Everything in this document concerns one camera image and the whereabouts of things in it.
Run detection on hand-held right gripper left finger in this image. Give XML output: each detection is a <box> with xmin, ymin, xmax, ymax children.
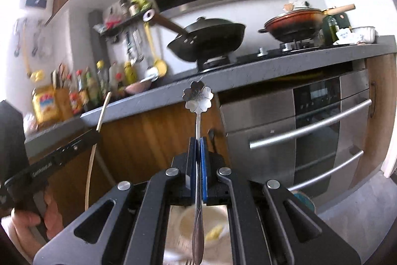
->
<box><xmin>33</xmin><ymin>137</ymin><xmax>197</xmax><ymax>265</ymax></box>

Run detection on grey kitchen countertop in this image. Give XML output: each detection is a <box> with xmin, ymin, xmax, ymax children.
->
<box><xmin>25</xmin><ymin>35</ymin><xmax>397</xmax><ymax>157</ymax></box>

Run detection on red casserole pot with lid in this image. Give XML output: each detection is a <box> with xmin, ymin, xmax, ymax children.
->
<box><xmin>258</xmin><ymin>6</ymin><xmax>329</xmax><ymax>42</ymax></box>

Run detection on yellow plastic utensil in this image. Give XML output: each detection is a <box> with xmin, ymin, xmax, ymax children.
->
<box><xmin>206</xmin><ymin>224</ymin><xmax>225</xmax><ymax>242</ymax></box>

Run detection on black wok wooden handle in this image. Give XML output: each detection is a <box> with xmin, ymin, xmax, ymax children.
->
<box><xmin>143</xmin><ymin>9</ymin><xmax>247</xmax><ymax>62</ymax></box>

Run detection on wooden pan handle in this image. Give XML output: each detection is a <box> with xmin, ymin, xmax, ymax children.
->
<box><xmin>324</xmin><ymin>3</ymin><xmax>356</xmax><ymax>17</ymax></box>

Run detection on wooden lower cabinet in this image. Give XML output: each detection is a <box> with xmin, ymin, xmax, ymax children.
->
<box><xmin>29</xmin><ymin>96</ymin><xmax>225</xmax><ymax>222</ymax></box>

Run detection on person's left hand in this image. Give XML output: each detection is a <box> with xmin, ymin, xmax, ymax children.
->
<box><xmin>0</xmin><ymin>190</ymin><xmax>64</xmax><ymax>253</ymax></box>

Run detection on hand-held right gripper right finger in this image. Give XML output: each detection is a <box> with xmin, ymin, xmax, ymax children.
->
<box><xmin>201</xmin><ymin>137</ymin><xmax>362</xmax><ymax>265</ymax></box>

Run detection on pink bowl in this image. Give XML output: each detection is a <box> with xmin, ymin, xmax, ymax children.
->
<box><xmin>125</xmin><ymin>79</ymin><xmax>153</xmax><ymax>95</ymax></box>

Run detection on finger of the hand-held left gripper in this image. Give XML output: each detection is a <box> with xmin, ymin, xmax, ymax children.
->
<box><xmin>64</xmin><ymin>128</ymin><xmax>101</xmax><ymax>157</ymax></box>

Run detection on wooden chopstick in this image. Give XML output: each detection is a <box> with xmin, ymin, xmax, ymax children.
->
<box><xmin>85</xmin><ymin>92</ymin><xmax>111</xmax><ymax>211</ymax></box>

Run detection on wall spice shelf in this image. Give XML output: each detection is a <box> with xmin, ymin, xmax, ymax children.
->
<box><xmin>93</xmin><ymin>0</ymin><xmax>156</xmax><ymax>37</ymax></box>

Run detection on wooden tall cabinet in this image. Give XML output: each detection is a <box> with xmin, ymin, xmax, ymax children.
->
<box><xmin>360</xmin><ymin>53</ymin><xmax>397</xmax><ymax>174</ymax></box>

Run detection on yellow snack bag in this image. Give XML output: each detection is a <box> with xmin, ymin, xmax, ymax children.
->
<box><xmin>31</xmin><ymin>84</ymin><xmax>62</xmax><ymax>129</ymax></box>

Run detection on white food tray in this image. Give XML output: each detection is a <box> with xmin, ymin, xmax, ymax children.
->
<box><xmin>352</xmin><ymin>26</ymin><xmax>377</xmax><ymax>43</ymax></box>

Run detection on floral ceramic utensil holder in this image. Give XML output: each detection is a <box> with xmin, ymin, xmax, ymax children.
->
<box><xmin>164</xmin><ymin>205</ymin><xmax>232</xmax><ymax>265</ymax></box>

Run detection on green olive oil bottle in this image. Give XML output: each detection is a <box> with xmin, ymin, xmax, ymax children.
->
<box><xmin>323</xmin><ymin>15</ymin><xmax>341</xmax><ymax>45</ymax></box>

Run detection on wooden knife block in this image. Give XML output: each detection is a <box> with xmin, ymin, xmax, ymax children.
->
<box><xmin>51</xmin><ymin>63</ymin><xmax>74</xmax><ymax>122</ymax></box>

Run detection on blue wall box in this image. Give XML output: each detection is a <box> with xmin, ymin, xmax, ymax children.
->
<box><xmin>25</xmin><ymin>0</ymin><xmax>49</xmax><ymax>9</ymax></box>

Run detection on yellow ladle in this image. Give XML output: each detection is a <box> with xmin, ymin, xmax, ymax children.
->
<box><xmin>144</xmin><ymin>22</ymin><xmax>168</xmax><ymax>78</ymax></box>

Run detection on row of sauce bottles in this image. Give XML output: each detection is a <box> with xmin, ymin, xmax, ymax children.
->
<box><xmin>69</xmin><ymin>59</ymin><xmax>137</xmax><ymax>115</ymax></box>

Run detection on hanging wall utensils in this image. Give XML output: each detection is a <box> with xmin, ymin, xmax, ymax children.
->
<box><xmin>12</xmin><ymin>17</ymin><xmax>48</xmax><ymax>79</ymax></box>

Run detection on white carton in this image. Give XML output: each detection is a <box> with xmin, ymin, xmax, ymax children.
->
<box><xmin>335</xmin><ymin>29</ymin><xmax>354</xmax><ymax>45</ymax></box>

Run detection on black gas hob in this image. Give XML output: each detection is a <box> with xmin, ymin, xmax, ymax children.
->
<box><xmin>174</xmin><ymin>43</ymin><xmax>326</xmax><ymax>73</ymax></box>

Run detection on stainless steel oven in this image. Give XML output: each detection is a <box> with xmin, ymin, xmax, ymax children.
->
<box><xmin>219</xmin><ymin>68</ymin><xmax>373</xmax><ymax>208</ymax></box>

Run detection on black cabinet handle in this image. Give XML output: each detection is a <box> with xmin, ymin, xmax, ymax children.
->
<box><xmin>207</xmin><ymin>128</ymin><xmax>218</xmax><ymax>153</ymax></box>

